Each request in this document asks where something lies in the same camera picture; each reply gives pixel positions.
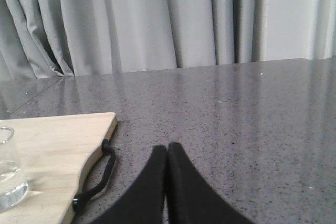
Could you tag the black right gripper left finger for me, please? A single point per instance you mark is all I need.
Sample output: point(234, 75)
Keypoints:
point(143, 202)

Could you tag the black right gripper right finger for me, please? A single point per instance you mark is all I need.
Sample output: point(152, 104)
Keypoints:
point(190, 199)

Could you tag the clear glass beaker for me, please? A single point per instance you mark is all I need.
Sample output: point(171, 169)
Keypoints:
point(14, 184)

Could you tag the wooden cutting board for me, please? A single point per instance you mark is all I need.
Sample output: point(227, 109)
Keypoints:
point(57, 153)

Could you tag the grey curtain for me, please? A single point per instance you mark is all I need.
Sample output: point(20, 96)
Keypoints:
point(67, 38)

